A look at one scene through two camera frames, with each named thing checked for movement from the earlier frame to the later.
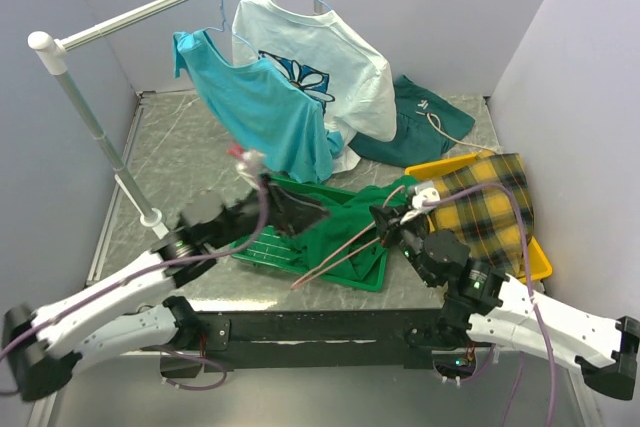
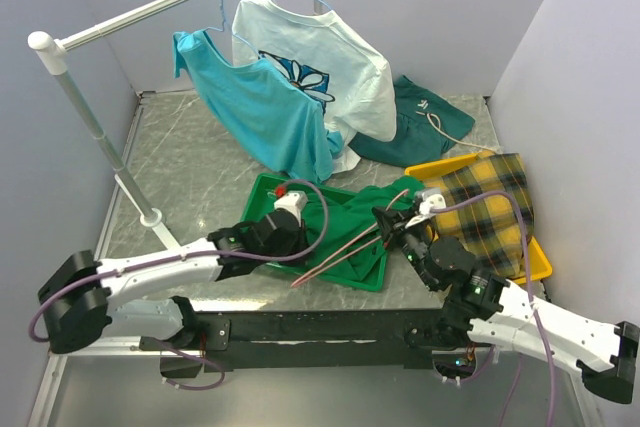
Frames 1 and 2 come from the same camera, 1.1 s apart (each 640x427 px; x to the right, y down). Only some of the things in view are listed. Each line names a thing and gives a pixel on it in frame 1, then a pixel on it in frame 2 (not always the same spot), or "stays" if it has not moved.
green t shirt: x=345 y=242 stays
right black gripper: x=387 y=222 stays
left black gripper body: x=245 y=217 to x=293 y=245
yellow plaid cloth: x=485 y=217 stays
